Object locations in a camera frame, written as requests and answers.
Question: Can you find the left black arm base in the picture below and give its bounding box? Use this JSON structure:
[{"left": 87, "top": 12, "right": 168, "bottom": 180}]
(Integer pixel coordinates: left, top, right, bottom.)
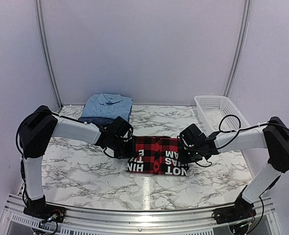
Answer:
[{"left": 24, "top": 196, "right": 66, "bottom": 223}]

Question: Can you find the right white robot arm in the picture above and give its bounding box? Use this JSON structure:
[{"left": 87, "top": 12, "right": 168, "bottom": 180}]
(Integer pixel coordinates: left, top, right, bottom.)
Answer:
[{"left": 178, "top": 117, "right": 289, "bottom": 219}]

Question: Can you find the red black plaid shirt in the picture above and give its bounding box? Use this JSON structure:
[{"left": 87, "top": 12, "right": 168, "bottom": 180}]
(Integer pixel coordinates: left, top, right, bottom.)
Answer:
[{"left": 126, "top": 136, "right": 190, "bottom": 177}]

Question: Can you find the left aluminium corner post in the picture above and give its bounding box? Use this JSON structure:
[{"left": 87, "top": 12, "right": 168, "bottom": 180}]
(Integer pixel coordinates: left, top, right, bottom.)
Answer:
[{"left": 34, "top": 0, "right": 63, "bottom": 111}]

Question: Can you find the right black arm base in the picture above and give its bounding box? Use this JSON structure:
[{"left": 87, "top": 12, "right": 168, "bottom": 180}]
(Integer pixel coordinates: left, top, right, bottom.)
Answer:
[{"left": 212, "top": 193, "right": 257, "bottom": 224}]

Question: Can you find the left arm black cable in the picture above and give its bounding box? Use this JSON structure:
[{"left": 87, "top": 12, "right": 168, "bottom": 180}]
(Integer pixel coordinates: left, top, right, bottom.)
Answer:
[{"left": 15, "top": 111, "right": 135, "bottom": 206}]

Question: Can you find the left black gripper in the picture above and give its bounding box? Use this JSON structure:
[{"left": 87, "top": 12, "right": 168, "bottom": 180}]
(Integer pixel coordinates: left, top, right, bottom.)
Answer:
[{"left": 110, "top": 135, "right": 136, "bottom": 159}]

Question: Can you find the light blue folded shirt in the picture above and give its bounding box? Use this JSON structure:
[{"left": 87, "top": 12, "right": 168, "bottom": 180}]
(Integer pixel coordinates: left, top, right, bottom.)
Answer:
[{"left": 81, "top": 93, "right": 133, "bottom": 121}]

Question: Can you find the aluminium front rail frame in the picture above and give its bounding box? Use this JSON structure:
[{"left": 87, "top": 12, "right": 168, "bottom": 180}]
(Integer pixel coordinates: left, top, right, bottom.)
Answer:
[{"left": 0, "top": 194, "right": 282, "bottom": 235}]

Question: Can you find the aluminium corner post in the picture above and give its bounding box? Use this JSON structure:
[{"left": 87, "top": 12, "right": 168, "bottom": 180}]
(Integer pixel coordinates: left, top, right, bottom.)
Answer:
[
  {"left": 34, "top": 0, "right": 63, "bottom": 111},
  {"left": 223, "top": 0, "right": 252, "bottom": 97}
]

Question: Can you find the white plastic basket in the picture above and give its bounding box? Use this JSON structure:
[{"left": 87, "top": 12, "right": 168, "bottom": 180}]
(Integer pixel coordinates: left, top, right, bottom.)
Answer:
[{"left": 194, "top": 95, "right": 250, "bottom": 135}]

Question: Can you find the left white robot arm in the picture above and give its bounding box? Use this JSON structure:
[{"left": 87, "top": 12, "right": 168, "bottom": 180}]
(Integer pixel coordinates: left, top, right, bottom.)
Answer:
[{"left": 16, "top": 105, "right": 133, "bottom": 218}]

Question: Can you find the right aluminium corner post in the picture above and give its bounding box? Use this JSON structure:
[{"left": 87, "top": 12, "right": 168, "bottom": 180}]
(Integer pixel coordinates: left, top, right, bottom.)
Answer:
[{"left": 223, "top": 0, "right": 252, "bottom": 97}]

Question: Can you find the blue checked folded shirt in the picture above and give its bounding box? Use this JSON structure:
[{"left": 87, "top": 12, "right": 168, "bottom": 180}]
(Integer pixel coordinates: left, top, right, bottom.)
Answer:
[{"left": 78, "top": 115, "right": 118, "bottom": 125}]

